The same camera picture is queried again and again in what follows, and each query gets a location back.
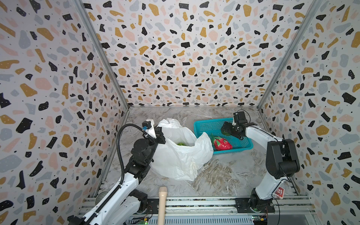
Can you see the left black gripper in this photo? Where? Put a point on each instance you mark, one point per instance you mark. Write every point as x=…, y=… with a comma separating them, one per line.
x=158, y=135

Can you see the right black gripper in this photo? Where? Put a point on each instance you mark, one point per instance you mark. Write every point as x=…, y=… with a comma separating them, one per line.
x=230, y=130

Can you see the dark green avocado fruit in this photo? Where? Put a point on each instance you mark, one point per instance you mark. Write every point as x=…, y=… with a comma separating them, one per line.
x=226, y=129

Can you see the red dragon fruit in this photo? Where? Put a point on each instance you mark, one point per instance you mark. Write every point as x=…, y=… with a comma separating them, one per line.
x=220, y=144

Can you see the white plastic bag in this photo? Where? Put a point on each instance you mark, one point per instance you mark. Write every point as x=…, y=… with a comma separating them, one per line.
x=181, y=163

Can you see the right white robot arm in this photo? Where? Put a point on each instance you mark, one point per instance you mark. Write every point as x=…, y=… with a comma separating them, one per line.
x=281, y=162

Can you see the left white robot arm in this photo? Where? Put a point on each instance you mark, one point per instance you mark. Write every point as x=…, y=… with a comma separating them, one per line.
x=124, y=200

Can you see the teal plastic basket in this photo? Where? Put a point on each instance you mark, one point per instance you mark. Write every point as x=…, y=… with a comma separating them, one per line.
x=213, y=127

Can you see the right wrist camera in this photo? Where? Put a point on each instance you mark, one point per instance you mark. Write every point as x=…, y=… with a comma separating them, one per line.
x=239, y=118

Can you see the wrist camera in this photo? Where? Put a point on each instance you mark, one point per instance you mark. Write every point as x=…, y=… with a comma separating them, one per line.
x=239, y=118
x=148, y=128

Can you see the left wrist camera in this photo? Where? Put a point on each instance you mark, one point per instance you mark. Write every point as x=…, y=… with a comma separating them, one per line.
x=148, y=128

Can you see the beige wooden handle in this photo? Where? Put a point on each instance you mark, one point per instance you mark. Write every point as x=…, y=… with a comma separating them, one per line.
x=162, y=205

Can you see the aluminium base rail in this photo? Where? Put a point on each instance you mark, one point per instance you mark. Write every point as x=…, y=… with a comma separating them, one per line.
x=226, y=210

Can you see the silver corner frame post right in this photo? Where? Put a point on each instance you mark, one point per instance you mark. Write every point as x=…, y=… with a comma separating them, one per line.
x=315, y=5

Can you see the silver corner frame post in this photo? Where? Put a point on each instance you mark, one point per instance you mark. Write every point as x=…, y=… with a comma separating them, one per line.
x=315, y=5
x=98, y=47

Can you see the silver corner frame post left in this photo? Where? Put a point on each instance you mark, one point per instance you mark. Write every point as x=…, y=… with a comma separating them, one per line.
x=98, y=47

